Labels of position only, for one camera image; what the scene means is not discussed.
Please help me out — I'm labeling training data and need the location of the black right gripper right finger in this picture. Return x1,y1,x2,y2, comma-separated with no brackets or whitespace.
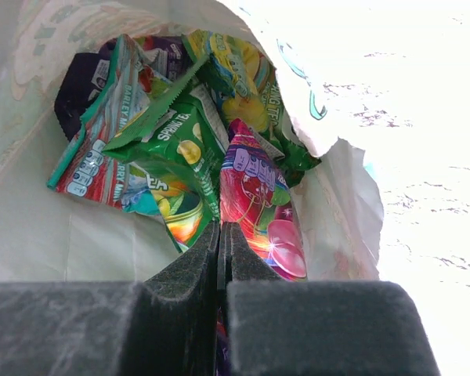
218,223,439,375

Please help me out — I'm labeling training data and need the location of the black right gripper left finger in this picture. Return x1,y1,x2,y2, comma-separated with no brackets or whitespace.
0,222,219,375

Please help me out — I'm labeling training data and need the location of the green illustrated paper bag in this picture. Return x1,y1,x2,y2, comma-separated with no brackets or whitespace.
0,1,384,281

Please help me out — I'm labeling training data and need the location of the green spring tea packet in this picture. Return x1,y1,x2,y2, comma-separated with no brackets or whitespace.
103,55,227,251

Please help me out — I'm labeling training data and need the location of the teal barley mint packet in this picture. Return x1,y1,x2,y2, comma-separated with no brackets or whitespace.
47,34,172,216

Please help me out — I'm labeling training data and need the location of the yellow green snack packet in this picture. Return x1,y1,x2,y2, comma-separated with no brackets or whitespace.
182,29,320,187

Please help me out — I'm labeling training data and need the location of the dark purple snack packet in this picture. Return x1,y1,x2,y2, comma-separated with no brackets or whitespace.
54,35,191,140

